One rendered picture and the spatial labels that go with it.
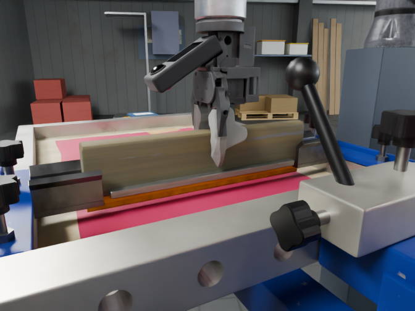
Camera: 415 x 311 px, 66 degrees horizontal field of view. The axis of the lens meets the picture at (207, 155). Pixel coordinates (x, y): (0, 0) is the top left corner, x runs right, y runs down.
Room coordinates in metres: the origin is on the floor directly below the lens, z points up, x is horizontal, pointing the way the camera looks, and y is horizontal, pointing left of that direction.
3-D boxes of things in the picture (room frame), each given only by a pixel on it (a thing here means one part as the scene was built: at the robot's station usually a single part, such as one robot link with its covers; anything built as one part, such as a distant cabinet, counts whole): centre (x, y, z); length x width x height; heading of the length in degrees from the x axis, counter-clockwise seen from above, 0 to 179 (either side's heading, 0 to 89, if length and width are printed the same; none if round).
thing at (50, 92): (6.03, 2.66, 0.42); 1.51 x 1.19 x 0.85; 8
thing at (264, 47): (7.32, -1.35, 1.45); 0.52 x 0.43 x 0.29; 98
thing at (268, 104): (7.06, -1.27, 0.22); 1.23 x 0.84 x 0.45; 98
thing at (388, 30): (0.97, -0.53, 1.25); 0.15 x 0.15 x 0.10
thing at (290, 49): (7.39, -1.93, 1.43); 0.43 x 0.35 x 0.24; 98
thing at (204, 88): (0.51, -0.03, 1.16); 0.09 x 0.08 x 0.12; 117
